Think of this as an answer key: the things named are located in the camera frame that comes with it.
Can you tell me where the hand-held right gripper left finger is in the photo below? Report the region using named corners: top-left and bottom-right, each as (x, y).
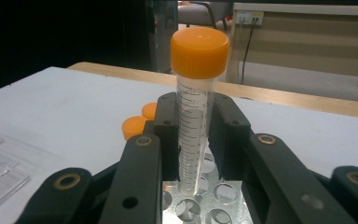
top-left (144, 91), bottom-right (181, 182)

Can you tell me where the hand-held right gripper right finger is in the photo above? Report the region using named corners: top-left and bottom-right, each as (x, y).
top-left (206, 91), bottom-right (252, 182)

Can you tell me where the orange capped clear tube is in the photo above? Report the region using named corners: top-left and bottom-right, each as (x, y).
top-left (141, 102), bottom-right (158, 121)
top-left (121, 116), bottom-right (148, 142)
top-left (170, 26), bottom-right (231, 198)

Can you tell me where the metal tube rack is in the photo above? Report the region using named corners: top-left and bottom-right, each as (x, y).
top-left (161, 148), bottom-right (253, 224)

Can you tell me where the clear acrylic tube rack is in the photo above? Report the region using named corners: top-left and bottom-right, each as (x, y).
top-left (0, 130), bottom-right (32, 220)

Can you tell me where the grey chair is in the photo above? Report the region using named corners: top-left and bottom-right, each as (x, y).
top-left (177, 0), bottom-right (232, 32)

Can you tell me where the black cable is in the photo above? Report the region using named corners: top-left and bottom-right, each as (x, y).
top-left (240, 17), bottom-right (259, 86)

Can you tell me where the white wall socket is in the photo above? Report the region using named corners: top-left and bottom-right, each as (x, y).
top-left (234, 10), bottom-right (265, 26)

